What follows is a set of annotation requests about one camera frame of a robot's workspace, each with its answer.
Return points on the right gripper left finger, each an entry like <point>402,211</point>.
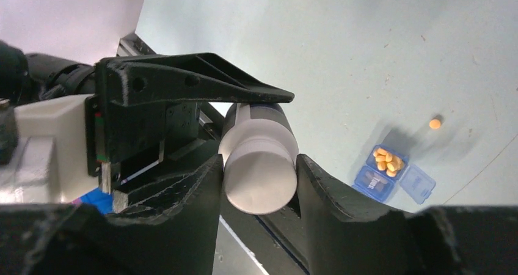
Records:
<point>78,239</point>

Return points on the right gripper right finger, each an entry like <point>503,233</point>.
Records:
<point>350,233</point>

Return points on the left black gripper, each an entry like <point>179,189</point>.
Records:
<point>147,106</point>

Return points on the white pill bottle blue label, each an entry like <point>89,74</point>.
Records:
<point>259,152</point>

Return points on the blue pill organizer box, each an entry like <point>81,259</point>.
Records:
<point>385,170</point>

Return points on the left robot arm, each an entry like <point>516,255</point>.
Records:
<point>33,77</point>

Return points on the stray orange pill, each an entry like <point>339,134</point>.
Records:
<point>435,124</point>

